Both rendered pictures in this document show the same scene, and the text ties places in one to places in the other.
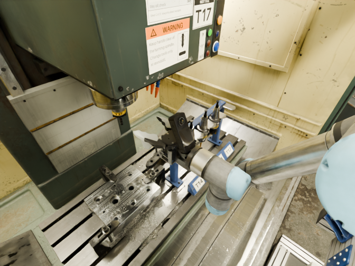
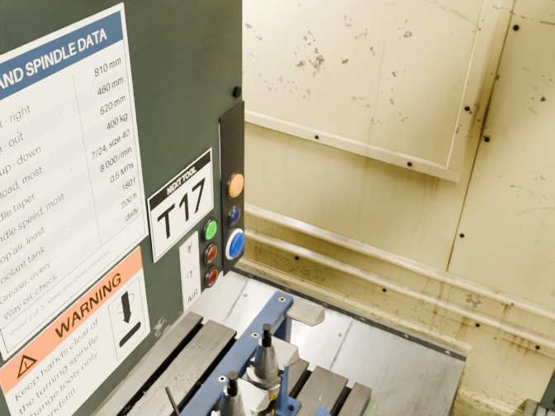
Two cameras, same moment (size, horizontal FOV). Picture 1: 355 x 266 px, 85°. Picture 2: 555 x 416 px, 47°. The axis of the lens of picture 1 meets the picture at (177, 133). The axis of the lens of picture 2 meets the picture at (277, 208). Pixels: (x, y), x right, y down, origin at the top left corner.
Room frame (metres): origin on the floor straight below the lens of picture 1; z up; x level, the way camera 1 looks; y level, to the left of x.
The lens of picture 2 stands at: (0.15, -0.04, 2.09)
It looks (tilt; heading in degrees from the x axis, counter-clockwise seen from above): 36 degrees down; 346
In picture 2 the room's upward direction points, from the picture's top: 2 degrees clockwise
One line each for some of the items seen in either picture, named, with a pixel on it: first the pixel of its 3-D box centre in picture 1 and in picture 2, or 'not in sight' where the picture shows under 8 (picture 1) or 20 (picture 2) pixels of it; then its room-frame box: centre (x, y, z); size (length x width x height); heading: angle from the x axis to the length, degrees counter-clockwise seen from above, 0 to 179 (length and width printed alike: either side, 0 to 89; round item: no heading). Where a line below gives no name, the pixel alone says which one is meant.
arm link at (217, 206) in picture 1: (223, 193); not in sight; (0.33, -0.14, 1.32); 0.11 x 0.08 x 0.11; 130
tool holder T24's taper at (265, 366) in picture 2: (215, 112); (265, 355); (0.85, -0.20, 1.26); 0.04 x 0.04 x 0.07
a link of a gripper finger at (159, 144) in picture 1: (159, 141); not in sight; (0.42, 0.05, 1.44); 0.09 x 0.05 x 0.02; 75
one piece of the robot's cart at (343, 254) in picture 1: (336, 260); not in sight; (0.26, -0.65, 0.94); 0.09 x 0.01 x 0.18; 138
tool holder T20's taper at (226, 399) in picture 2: (204, 121); (231, 403); (0.77, -0.13, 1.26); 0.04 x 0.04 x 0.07
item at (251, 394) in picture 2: (209, 124); (249, 396); (0.81, -0.17, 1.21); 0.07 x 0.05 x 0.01; 50
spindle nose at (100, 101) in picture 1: (112, 82); not in sight; (0.61, 0.22, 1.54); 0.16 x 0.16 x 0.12
